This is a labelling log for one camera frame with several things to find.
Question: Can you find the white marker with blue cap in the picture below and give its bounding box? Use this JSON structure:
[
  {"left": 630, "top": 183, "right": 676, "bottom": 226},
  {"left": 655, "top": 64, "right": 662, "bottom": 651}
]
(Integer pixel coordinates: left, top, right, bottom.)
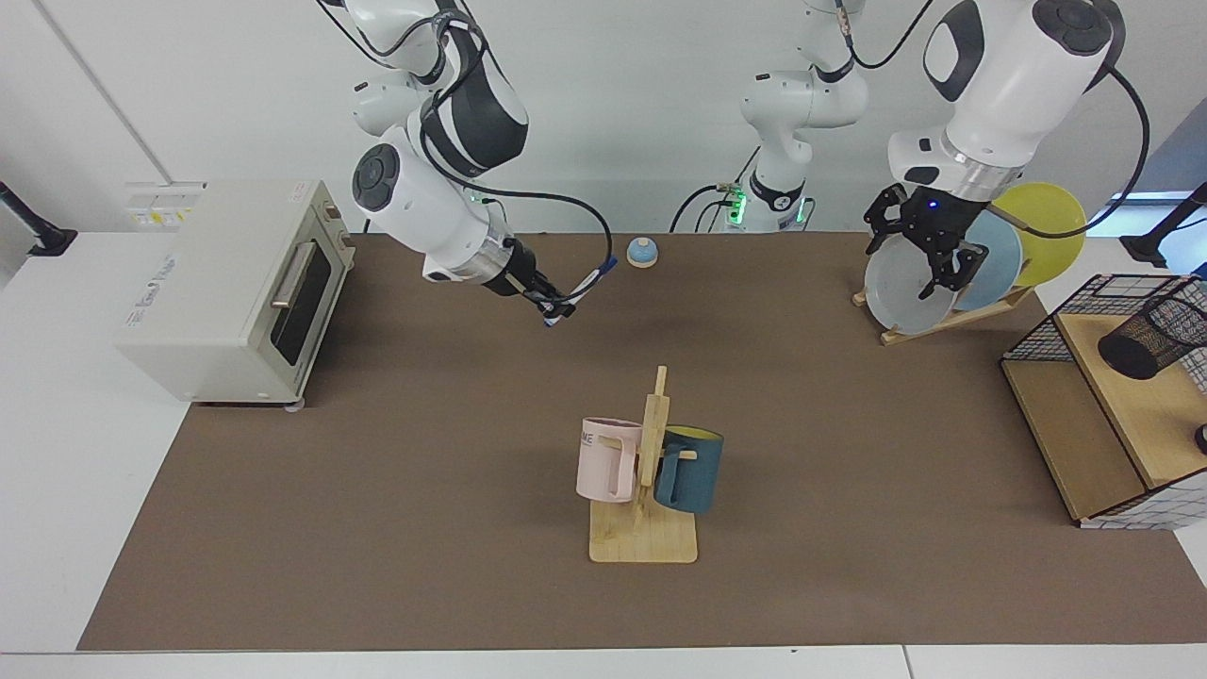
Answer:
[{"left": 542, "top": 258, "right": 620, "bottom": 328}]

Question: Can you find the black mesh pen holder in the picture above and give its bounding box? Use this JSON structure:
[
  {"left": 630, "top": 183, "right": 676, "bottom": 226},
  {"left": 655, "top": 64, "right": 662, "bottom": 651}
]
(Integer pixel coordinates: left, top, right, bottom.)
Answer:
[{"left": 1098, "top": 292, "right": 1207, "bottom": 381}]

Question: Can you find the wooden plate rack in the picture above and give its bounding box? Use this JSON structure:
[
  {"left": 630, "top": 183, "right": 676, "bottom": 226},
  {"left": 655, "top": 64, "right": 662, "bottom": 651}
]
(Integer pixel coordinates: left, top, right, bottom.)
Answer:
[{"left": 852, "top": 286, "right": 1036, "bottom": 347}]

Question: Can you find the grey plate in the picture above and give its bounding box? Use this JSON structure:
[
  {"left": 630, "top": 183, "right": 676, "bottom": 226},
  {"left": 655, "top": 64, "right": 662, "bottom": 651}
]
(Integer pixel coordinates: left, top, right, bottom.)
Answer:
[{"left": 865, "top": 234, "right": 960, "bottom": 337}]

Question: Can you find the light blue plate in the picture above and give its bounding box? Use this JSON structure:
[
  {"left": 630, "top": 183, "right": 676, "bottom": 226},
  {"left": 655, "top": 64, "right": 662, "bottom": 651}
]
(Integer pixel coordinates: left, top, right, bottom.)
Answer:
[{"left": 952, "top": 209, "right": 1024, "bottom": 312}]

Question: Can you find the yellow plate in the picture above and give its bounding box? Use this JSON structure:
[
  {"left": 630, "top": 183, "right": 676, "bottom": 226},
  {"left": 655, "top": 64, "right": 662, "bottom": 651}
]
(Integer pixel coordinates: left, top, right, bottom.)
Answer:
[{"left": 990, "top": 182, "right": 1088, "bottom": 289}]

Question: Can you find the pink cup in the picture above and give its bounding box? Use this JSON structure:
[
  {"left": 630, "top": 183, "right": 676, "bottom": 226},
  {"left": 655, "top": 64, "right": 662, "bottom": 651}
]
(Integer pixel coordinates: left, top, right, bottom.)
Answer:
[{"left": 576, "top": 417, "right": 645, "bottom": 505}]

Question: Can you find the black clamp stand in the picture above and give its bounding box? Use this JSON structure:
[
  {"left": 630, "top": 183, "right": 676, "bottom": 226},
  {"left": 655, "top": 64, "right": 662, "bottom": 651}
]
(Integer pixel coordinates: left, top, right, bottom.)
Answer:
[
  {"left": 0, "top": 181, "right": 78, "bottom": 257},
  {"left": 1120, "top": 182, "right": 1207, "bottom": 270}
]

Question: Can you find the dark teal cup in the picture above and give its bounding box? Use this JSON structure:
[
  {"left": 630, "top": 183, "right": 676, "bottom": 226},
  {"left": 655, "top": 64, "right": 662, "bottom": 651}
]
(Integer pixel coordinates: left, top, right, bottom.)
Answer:
[{"left": 653, "top": 425, "right": 725, "bottom": 515}]

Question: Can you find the wooden cup stand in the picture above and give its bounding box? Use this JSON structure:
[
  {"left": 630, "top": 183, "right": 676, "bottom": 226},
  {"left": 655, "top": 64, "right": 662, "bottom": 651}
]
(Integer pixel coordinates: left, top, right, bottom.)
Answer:
[{"left": 589, "top": 365, "right": 700, "bottom": 565}]

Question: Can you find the brown table cloth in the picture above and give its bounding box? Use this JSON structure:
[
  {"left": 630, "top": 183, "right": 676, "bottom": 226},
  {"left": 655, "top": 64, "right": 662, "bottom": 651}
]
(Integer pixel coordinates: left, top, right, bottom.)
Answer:
[{"left": 77, "top": 232, "right": 1207, "bottom": 652}]

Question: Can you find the pale toaster oven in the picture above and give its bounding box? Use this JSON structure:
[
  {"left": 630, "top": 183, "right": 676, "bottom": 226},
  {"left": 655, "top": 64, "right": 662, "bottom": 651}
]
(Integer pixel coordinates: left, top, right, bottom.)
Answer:
[{"left": 115, "top": 179, "right": 357, "bottom": 413}]

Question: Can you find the white socket box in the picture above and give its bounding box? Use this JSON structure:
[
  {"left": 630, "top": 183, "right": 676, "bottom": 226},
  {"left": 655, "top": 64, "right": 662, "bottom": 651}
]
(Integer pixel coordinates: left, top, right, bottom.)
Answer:
[{"left": 124, "top": 182, "right": 207, "bottom": 230}]

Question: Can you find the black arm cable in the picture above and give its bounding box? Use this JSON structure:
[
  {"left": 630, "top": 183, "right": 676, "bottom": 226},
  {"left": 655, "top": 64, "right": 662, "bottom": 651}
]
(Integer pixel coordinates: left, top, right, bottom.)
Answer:
[
  {"left": 990, "top": 66, "right": 1153, "bottom": 239},
  {"left": 415, "top": 19, "right": 614, "bottom": 303}
]

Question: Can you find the black base cable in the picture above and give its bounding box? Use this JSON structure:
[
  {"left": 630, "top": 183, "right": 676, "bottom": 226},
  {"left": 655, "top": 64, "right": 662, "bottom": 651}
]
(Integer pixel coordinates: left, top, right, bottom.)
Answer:
[{"left": 670, "top": 184, "right": 746, "bottom": 234}]

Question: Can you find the wire basket with wooden floor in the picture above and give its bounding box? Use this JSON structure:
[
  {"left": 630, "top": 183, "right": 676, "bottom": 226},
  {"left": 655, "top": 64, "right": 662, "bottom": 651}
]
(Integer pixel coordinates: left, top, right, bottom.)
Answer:
[{"left": 1000, "top": 273, "right": 1207, "bottom": 531}]

